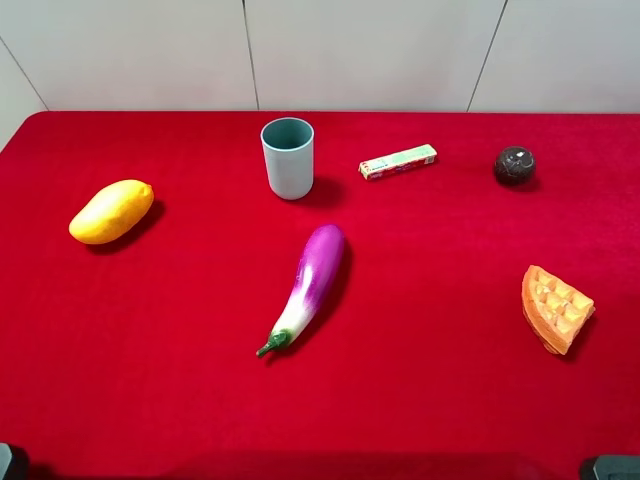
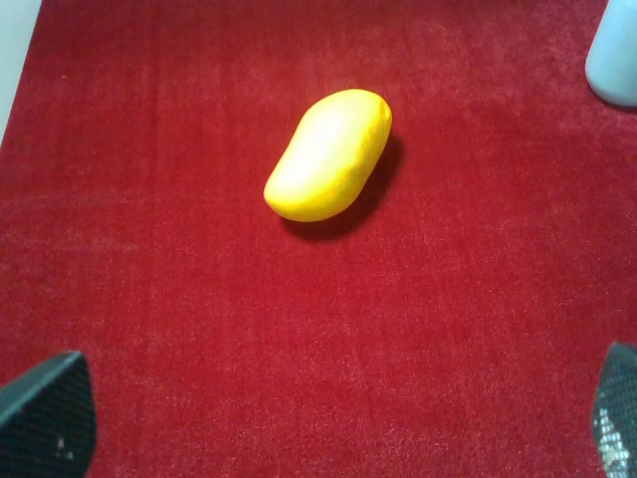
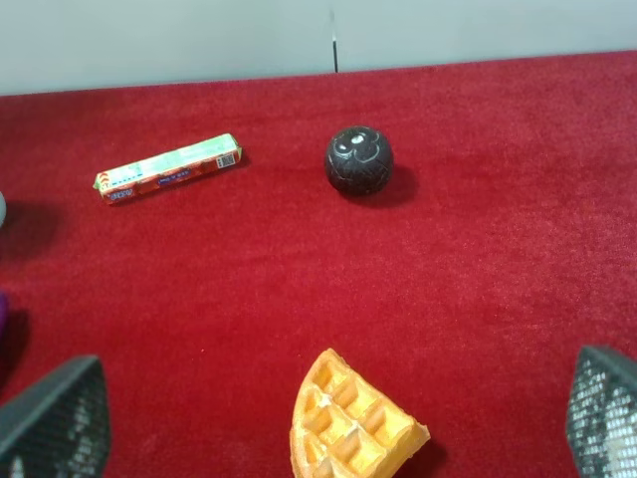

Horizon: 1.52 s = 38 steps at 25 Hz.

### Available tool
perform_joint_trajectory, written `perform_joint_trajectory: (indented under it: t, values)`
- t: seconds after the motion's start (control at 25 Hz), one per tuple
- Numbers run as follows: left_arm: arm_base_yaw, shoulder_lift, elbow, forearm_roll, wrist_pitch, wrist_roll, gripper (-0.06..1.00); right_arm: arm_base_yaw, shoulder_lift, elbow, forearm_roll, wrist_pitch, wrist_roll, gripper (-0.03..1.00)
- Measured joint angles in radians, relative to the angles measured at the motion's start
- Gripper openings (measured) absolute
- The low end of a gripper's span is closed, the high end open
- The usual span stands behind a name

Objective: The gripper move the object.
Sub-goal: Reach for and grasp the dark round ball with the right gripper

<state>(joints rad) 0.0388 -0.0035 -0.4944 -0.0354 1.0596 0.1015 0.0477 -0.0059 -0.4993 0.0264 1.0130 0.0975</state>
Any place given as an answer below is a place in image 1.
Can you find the dark object bottom right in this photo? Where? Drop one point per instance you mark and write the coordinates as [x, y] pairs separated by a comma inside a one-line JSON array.
[[611, 467]]

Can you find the dark object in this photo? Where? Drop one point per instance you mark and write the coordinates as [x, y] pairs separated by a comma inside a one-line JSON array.
[[14, 462], [611, 467]]

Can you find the red velvet tablecloth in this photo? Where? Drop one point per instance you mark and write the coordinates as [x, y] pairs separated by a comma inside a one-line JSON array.
[[136, 359]]

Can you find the purple toy eggplant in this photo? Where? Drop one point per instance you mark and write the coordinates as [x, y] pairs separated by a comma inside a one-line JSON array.
[[317, 269]]

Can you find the dark brown round fruit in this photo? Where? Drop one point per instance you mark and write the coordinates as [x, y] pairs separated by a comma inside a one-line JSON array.
[[514, 166]]

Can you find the long toothpaste box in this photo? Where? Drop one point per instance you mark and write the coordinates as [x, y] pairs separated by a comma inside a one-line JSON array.
[[397, 162]]

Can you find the orange waffle wedge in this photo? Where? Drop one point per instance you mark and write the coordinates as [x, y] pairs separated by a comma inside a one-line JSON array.
[[555, 310]]

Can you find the light blue plastic cup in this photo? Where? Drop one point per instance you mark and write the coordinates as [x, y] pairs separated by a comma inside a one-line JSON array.
[[288, 148]]

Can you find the yellow toy mango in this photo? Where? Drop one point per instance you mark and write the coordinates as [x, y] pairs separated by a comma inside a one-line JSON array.
[[112, 212]]

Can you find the dark object bottom left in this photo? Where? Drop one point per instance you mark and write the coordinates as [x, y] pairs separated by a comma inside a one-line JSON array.
[[14, 462]]

